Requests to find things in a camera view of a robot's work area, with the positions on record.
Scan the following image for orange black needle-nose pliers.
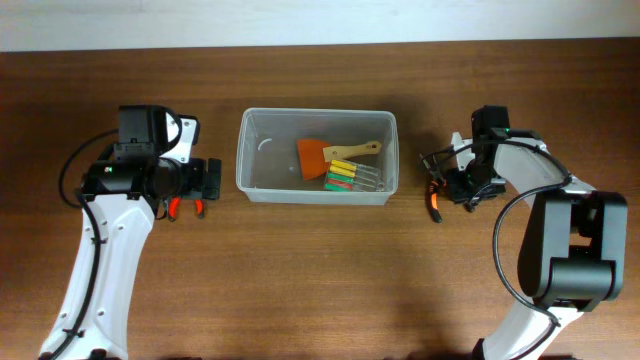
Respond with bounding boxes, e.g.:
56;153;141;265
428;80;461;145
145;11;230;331
421;156;446;223

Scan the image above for orange scraper wooden handle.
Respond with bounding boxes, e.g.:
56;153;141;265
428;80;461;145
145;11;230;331
296;138;382;180

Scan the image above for screwdriver set clear case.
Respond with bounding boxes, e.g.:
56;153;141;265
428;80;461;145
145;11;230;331
324;160;385;192

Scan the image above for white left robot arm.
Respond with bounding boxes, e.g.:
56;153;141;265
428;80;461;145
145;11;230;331
39;105;221;359

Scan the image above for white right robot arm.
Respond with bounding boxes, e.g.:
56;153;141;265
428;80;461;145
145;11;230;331
445;105;628;359

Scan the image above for clear plastic container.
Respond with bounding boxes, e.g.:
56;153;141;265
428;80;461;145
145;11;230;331
236;108;399;205

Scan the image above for red handled cutters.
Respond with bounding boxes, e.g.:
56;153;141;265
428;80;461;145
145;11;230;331
166;196;206;223

